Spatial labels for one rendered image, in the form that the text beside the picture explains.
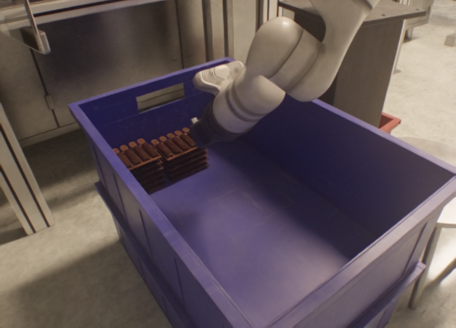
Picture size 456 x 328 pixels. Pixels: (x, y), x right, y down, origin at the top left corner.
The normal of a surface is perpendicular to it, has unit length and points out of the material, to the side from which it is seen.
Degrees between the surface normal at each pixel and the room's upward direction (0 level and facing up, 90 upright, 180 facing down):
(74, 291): 0
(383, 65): 90
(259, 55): 84
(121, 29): 90
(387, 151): 90
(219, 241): 0
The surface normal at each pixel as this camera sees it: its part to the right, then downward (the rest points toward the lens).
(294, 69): -0.08, 0.49
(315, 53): 0.33, -0.11
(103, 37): 0.56, 0.48
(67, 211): -0.04, -0.80
